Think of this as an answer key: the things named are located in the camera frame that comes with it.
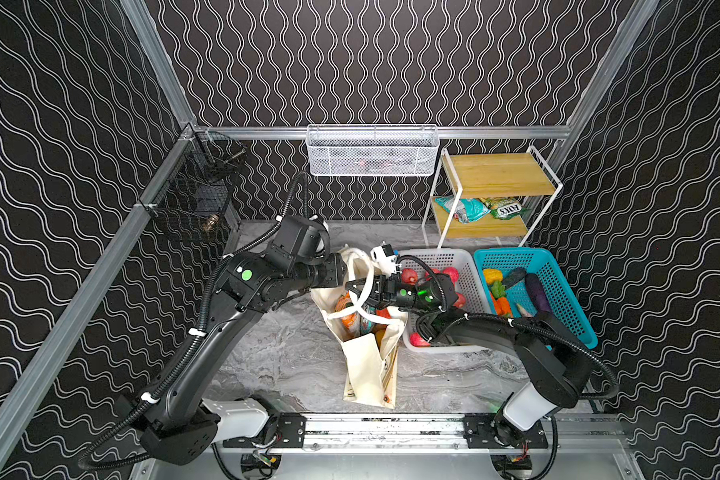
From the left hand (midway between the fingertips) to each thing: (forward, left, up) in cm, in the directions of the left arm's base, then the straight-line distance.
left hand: (346, 266), depth 64 cm
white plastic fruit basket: (+22, -35, -28) cm, 50 cm away
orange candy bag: (-1, 0, -25) cm, 25 cm away
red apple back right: (+22, -32, -31) cm, 49 cm away
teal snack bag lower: (+38, -36, -16) cm, 54 cm away
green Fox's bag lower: (+39, -49, -17) cm, 65 cm away
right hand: (-4, 0, -4) cm, 6 cm away
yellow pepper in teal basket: (+22, -45, -31) cm, 59 cm away
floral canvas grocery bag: (-12, -6, -7) cm, 15 cm away
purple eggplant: (+16, -58, -33) cm, 69 cm away
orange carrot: (+15, -46, -34) cm, 59 cm away
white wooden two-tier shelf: (+45, -45, -16) cm, 66 cm away
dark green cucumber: (+23, -52, -33) cm, 66 cm away
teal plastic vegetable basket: (+26, -62, -30) cm, 73 cm away
